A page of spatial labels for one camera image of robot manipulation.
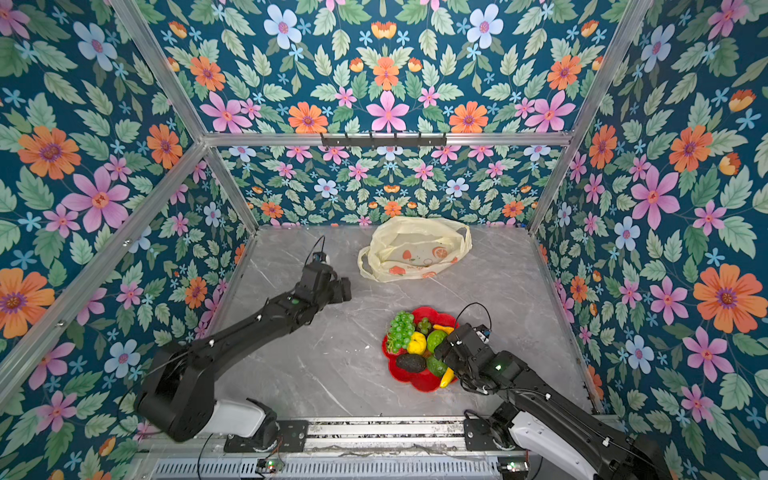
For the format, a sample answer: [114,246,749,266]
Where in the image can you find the yellow fake banana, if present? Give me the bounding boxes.
[434,325,455,388]

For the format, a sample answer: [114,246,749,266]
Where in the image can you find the light green fake custard apple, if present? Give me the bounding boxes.
[427,329,448,353]

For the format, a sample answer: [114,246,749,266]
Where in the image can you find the yellow fake lemon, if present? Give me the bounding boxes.
[406,332,427,356]

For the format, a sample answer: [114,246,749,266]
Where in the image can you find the red flower-shaped plate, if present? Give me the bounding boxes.
[382,306,458,393]

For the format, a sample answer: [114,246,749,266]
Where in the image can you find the dark fake avocado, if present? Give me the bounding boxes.
[395,353,427,374]

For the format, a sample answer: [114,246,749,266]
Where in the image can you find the green fake grapes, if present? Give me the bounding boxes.
[386,311,415,354]

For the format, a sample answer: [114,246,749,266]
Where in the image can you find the cream plastic bag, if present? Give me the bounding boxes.
[357,217,472,283]

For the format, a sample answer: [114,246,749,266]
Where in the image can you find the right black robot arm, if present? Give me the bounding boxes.
[435,324,672,479]

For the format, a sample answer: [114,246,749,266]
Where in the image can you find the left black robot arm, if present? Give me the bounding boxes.
[134,258,352,443]

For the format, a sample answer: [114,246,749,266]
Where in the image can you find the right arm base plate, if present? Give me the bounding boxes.
[463,403,520,451]

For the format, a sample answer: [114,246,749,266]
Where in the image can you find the black hook rail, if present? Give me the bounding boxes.
[320,133,448,148]

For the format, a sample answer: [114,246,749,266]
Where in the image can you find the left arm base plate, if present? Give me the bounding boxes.
[224,419,309,453]

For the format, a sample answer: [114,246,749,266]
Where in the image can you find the aluminium mounting rail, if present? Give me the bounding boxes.
[127,415,575,479]

